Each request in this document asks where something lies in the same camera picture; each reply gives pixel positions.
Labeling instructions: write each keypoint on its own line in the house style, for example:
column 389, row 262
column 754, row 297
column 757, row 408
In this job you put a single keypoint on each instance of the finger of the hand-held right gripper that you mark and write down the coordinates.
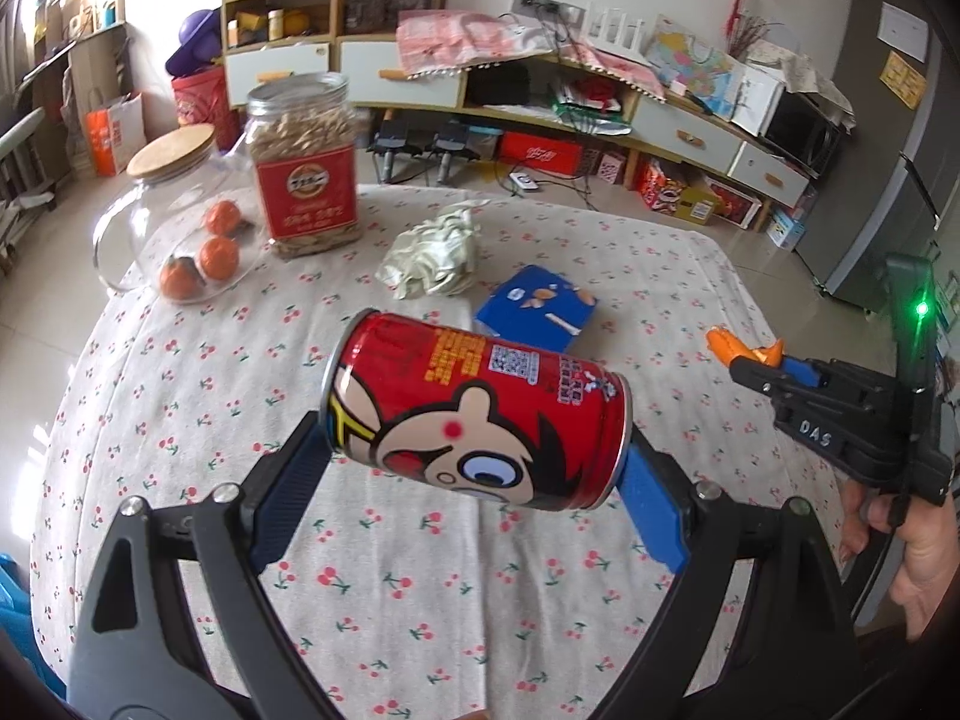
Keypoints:
column 802, row 371
column 757, row 379

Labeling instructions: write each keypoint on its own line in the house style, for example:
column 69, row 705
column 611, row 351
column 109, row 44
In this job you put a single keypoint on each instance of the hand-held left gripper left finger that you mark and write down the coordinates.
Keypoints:
column 292, row 491

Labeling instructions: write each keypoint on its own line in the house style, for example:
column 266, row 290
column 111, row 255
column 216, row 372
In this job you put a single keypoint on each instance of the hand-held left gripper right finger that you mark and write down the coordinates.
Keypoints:
column 652, row 514

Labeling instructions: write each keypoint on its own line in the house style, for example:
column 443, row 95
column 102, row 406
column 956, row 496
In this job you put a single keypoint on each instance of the red cartoon drink can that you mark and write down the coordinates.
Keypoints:
column 480, row 405

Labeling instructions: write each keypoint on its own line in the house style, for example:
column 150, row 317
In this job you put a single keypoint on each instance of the person's right hand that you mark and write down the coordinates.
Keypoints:
column 930, row 570

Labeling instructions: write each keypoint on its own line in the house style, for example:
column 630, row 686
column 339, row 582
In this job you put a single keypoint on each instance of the small blue white box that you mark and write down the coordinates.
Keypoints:
column 787, row 229

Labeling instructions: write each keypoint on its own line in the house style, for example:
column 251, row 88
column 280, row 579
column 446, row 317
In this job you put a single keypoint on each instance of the red and white box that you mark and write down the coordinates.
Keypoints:
column 735, row 202

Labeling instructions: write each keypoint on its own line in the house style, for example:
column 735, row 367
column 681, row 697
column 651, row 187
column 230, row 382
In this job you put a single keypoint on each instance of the cherry print tablecloth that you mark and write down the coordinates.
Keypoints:
column 450, row 577

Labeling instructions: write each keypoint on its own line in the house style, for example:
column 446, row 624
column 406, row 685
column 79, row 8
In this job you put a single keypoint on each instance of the grey refrigerator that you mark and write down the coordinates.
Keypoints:
column 877, row 187

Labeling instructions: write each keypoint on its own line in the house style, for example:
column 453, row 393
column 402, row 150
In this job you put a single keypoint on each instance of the printed cardboard box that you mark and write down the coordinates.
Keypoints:
column 679, row 195

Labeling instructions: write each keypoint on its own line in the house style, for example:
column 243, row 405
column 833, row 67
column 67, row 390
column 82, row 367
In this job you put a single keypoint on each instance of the blue snack box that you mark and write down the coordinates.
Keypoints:
column 536, row 307

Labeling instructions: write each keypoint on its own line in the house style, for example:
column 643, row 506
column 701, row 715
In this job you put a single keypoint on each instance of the orange mandarin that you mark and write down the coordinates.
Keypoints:
column 181, row 279
column 221, row 217
column 220, row 259

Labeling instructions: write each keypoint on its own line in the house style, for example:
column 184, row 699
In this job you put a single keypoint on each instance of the black microwave oven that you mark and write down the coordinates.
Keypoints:
column 799, row 131

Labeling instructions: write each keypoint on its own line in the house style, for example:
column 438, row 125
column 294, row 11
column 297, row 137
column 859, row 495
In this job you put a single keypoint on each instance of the crumpled green white paper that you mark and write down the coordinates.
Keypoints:
column 435, row 255

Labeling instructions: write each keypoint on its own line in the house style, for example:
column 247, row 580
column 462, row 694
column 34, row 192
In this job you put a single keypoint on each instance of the yellow paper note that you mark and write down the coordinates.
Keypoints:
column 904, row 79

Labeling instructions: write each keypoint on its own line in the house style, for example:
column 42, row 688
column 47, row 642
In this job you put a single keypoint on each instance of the red label seed jar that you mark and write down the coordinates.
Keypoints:
column 307, row 180

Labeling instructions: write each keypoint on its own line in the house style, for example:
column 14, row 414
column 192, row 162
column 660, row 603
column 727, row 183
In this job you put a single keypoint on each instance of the red cardboard box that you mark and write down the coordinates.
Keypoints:
column 540, row 154

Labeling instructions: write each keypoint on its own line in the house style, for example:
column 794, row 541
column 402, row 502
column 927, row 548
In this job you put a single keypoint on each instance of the colourful map poster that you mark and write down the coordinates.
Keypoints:
column 694, row 64

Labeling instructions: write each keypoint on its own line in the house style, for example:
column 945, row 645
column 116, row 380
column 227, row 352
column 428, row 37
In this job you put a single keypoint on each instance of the glass jar with wooden lid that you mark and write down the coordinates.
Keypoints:
column 142, row 202

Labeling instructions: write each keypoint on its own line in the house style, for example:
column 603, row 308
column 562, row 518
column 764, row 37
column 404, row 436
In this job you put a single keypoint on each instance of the white paper sheet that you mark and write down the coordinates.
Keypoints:
column 900, row 26

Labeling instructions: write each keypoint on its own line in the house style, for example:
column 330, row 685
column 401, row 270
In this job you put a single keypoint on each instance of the white dish rack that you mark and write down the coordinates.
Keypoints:
column 611, row 30

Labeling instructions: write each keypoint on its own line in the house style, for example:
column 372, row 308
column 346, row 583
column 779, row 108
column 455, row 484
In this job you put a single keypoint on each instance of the orange white shopping bag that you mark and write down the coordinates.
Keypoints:
column 112, row 135

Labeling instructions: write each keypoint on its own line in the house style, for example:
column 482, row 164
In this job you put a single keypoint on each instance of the wooden cabinet with white drawers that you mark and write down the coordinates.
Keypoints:
column 420, row 75

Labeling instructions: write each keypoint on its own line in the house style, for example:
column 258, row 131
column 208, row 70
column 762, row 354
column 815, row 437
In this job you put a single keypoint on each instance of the pink cloth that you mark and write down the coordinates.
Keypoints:
column 480, row 41

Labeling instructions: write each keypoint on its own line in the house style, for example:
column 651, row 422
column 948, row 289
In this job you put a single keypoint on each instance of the purple hat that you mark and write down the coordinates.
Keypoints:
column 195, row 37

